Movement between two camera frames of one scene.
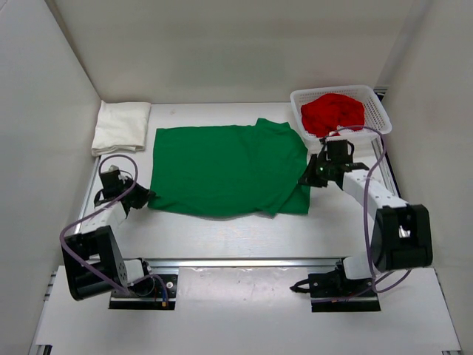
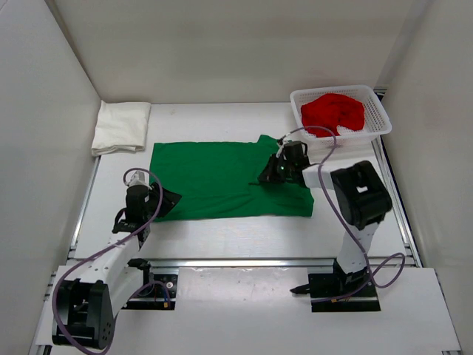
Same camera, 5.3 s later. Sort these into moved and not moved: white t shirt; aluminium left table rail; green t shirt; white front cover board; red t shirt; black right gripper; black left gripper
Moved: black right gripper; black left gripper; green t shirt
Not moved: white t shirt; aluminium left table rail; red t shirt; white front cover board
